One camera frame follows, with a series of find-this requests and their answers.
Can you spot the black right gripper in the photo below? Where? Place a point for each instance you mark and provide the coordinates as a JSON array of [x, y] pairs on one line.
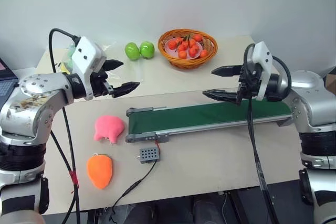
[[248, 85]]

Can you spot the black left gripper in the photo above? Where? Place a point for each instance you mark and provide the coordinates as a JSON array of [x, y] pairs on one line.
[[101, 85]]

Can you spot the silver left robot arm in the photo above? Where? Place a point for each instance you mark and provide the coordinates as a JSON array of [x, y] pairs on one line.
[[31, 103]]

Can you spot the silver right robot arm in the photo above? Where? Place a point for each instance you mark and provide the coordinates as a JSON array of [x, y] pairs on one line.
[[312, 95]]

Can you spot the green apple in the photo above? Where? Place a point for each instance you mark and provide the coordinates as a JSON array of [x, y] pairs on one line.
[[132, 51], [147, 49]]

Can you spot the small orange fruit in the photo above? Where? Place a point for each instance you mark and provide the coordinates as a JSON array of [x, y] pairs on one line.
[[185, 45], [181, 48], [172, 43], [203, 53], [192, 42], [195, 48], [198, 38], [182, 54], [179, 41]]

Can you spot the brown bread piece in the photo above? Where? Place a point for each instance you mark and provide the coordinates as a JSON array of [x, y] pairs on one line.
[[208, 43]]

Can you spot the orange wicker basket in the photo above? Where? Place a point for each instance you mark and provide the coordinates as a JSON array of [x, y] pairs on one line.
[[168, 57]]

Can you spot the green item in bag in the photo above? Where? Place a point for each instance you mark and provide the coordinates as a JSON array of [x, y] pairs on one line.
[[70, 56]]

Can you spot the pink plush toy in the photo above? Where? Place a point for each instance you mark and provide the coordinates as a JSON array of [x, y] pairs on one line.
[[109, 128]]

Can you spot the pink plate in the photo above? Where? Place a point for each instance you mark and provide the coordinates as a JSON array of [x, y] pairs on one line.
[[168, 51]]

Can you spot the yellow item in bag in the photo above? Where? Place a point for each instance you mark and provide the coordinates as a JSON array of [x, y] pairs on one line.
[[64, 68]]

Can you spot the grey perforated control box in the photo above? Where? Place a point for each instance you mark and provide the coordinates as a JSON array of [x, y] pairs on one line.
[[149, 155]]

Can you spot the orange plush carrot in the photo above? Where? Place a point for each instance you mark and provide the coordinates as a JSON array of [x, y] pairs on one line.
[[100, 170]]

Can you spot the brown cardboard box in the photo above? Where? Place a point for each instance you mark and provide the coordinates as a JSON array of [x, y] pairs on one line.
[[331, 81]]

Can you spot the dark laptop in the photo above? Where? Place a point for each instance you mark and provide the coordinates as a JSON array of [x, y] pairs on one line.
[[6, 82]]

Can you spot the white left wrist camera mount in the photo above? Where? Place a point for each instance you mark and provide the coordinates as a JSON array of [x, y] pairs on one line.
[[86, 51]]

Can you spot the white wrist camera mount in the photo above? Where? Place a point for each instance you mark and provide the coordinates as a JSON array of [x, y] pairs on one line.
[[86, 51], [263, 58]]

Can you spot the green conveyor belt grey frame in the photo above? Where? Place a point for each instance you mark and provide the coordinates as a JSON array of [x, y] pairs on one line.
[[199, 117]]

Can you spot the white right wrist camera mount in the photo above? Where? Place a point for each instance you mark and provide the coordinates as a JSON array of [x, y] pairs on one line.
[[263, 58]]

